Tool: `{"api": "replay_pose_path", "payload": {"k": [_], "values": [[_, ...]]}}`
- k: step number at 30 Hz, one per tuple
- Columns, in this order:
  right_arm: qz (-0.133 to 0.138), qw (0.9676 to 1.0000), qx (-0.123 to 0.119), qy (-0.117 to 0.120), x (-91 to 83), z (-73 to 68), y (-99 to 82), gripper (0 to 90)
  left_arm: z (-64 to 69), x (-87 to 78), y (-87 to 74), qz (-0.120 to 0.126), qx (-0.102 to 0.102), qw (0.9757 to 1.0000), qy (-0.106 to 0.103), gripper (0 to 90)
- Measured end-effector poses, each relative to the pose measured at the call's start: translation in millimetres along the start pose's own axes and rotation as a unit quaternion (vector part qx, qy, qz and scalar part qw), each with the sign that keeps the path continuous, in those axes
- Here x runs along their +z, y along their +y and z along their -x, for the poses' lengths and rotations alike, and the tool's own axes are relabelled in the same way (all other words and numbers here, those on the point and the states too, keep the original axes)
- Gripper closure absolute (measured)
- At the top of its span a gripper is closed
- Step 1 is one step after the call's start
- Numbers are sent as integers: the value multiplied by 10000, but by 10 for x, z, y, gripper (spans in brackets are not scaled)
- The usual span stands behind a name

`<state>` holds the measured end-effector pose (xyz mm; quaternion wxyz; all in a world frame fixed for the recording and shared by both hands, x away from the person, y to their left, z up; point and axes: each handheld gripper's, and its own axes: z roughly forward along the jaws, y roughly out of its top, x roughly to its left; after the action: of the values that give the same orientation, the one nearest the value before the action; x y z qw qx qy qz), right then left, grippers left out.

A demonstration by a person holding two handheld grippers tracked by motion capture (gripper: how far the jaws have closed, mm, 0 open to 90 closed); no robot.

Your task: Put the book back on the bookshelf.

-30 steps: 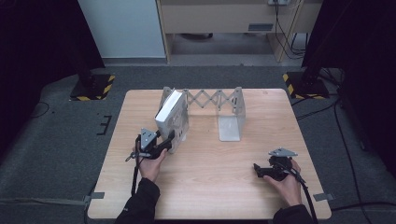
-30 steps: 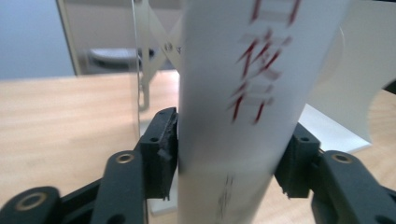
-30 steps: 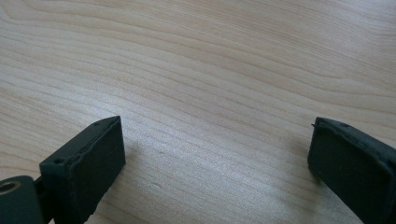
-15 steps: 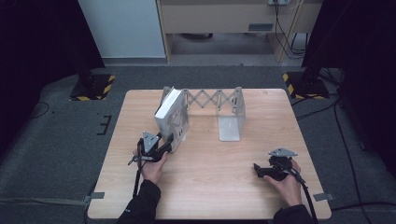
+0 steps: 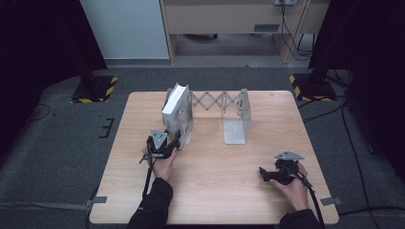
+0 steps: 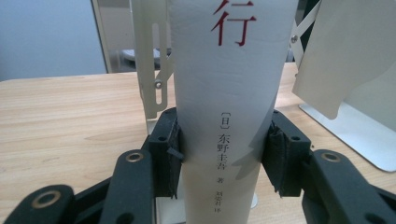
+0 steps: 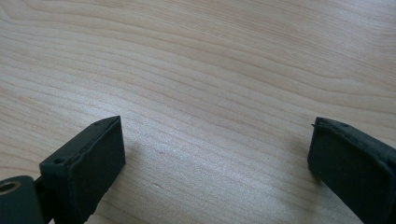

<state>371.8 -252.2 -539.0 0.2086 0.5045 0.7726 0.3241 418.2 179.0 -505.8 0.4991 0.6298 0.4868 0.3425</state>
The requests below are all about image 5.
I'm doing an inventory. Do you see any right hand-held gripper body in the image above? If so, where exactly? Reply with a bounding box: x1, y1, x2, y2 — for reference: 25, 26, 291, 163
273, 150, 306, 186

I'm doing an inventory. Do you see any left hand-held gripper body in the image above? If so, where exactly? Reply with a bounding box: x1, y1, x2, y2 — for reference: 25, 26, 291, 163
145, 129, 175, 160

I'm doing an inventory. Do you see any white book with grey figures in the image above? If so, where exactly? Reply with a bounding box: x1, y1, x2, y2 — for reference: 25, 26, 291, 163
160, 82, 195, 146

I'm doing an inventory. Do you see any expandable metal book stand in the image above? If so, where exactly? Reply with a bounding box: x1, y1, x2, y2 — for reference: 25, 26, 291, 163
165, 88, 252, 146

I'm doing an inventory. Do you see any person's left hand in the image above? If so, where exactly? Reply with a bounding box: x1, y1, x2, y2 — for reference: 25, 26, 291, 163
141, 146, 179, 183

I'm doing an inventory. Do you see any person's right hand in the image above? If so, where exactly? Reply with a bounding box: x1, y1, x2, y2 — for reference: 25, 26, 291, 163
267, 161, 310, 213

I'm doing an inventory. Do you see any grey tape piece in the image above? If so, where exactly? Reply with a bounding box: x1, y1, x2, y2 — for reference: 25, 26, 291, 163
319, 197, 343, 207
84, 196, 109, 210

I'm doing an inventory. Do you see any black yellow-striped stand base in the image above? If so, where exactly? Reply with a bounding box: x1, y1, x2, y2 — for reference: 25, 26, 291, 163
71, 74, 119, 105
288, 73, 338, 103

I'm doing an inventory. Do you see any black stand pole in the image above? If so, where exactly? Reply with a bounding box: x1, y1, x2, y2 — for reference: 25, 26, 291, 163
77, 53, 97, 94
309, 0, 335, 88

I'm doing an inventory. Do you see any white panel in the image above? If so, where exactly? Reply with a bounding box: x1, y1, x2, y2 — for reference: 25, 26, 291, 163
78, 0, 171, 61

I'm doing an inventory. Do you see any light wooden desk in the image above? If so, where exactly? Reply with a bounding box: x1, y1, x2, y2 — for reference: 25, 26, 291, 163
159, 0, 330, 67

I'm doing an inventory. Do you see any black curtain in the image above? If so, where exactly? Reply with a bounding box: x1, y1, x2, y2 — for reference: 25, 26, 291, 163
0, 0, 108, 161
308, 0, 405, 184

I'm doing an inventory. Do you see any grey label on desk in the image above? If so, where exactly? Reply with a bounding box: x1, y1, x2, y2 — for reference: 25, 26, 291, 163
253, 23, 281, 33

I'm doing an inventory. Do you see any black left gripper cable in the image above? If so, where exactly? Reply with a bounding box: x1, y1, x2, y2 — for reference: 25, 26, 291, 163
139, 152, 158, 198

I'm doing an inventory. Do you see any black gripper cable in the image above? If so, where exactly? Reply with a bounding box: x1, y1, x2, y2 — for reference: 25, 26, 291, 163
287, 164, 327, 229
139, 152, 158, 198

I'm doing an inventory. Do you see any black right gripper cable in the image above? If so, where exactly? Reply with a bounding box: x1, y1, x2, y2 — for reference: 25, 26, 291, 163
287, 164, 327, 229

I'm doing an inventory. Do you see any short black floor cable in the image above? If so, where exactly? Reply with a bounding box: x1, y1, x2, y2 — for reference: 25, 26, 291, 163
301, 100, 349, 124

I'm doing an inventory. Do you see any long black floor cable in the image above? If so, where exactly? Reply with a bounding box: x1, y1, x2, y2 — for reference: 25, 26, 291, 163
339, 100, 374, 212

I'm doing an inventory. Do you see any black cable along floor edge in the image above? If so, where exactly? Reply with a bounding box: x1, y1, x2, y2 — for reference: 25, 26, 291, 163
337, 205, 405, 218

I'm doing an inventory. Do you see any thin looped floor cable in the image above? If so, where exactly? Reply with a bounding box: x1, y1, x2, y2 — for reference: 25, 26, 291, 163
26, 102, 53, 124

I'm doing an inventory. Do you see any bundle of hanging black cables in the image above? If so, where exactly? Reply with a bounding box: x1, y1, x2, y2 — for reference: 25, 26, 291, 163
279, 0, 315, 62

